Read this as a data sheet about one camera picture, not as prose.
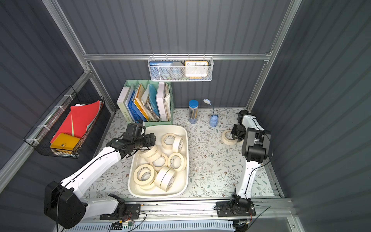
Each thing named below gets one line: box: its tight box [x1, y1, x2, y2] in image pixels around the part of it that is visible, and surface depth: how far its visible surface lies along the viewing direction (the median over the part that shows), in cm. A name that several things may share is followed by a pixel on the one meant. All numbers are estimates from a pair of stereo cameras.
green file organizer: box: [124, 79, 174, 128], surface depth 101 cm
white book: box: [116, 86, 131, 123], surface depth 95 cm
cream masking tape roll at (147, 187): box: [139, 181, 156, 190], surface depth 80 cm
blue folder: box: [128, 90, 148, 122], surface depth 98 cm
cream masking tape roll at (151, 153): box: [138, 145, 163, 163], surface depth 88 cm
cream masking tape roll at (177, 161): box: [167, 152, 187, 173], surface depth 88 cm
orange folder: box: [133, 83, 150, 122], surface depth 98 cm
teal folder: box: [148, 84, 160, 117], surface depth 100 cm
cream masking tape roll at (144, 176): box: [133, 164, 158, 190], surface depth 81 cm
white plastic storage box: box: [128, 125, 189, 199], surface depth 84 cm
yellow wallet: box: [49, 132, 81, 151], surface depth 66 cm
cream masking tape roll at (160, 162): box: [149, 152, 169, 174], surface depth 90 cm
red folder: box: [50, 100, 101, 144], surface depth 76 cm
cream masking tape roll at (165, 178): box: [154, 166, 178, 192], surface depth 76 cm
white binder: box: [156, 82, 168, 122], surface depth 98 cm
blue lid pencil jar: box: [188, 99, 200, 125], surface depth 101 cm
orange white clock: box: [184, 60, 209, 80], surface depth 90 cm
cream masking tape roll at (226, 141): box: [221, 129, 239, 146], surface depth 99 cm
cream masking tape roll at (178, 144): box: [172, 135, 185, 153], surface depth 90 cm
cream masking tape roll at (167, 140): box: [160, 132, 177, 151], surface depth 101 cm
